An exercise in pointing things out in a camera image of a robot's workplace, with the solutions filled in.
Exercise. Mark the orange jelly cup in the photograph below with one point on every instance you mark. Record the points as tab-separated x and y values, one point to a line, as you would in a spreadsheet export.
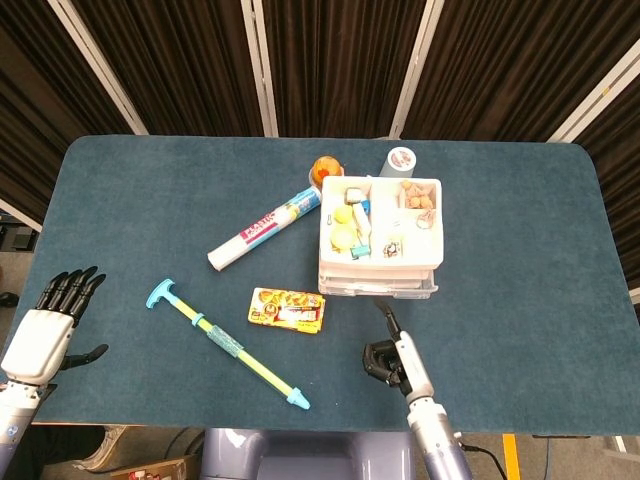
326	167

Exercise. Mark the grey robot torso base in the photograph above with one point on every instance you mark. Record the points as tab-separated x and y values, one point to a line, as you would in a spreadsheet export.
300	455

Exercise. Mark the small yellow round lid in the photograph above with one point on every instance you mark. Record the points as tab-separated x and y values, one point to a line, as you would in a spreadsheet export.
343	214

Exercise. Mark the large yellow round container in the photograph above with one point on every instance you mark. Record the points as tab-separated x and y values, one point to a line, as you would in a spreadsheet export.
342	237

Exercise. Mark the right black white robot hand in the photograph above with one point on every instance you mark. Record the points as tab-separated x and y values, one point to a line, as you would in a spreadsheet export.
412	362

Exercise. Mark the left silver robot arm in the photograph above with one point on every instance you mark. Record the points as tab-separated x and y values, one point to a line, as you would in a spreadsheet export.
15	415

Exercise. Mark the white plastic organizer box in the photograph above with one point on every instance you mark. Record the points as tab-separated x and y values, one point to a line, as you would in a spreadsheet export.
380	264

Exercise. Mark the green blue water pump toy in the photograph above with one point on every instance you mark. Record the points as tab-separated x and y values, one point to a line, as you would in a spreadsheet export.
250	361

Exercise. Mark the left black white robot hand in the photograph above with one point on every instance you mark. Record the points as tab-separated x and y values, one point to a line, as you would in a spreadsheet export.
40	340

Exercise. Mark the cardboard box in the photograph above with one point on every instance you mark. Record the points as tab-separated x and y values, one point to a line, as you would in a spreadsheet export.
170	470

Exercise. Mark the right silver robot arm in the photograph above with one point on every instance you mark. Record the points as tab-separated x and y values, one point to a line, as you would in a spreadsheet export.
435	440

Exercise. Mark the cling film roll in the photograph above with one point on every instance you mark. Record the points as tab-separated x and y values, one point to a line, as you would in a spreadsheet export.
260	232

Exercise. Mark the grey can white lid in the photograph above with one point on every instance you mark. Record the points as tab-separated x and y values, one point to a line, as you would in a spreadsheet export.
400	160

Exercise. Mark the white partition frame post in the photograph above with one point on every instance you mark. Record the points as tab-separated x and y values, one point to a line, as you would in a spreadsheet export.
20	215
415	70
595	95
260	70
100	67

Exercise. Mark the black equipment case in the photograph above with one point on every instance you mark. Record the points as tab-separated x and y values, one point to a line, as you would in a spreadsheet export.
20	237

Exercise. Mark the small teal clip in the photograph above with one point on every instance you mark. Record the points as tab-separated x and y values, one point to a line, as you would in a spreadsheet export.
359	251

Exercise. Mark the yellow curry box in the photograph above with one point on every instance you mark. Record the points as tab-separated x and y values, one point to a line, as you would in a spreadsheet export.
285	310

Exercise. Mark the brown plush bear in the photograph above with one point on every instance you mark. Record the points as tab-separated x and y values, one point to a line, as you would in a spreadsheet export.
417	200

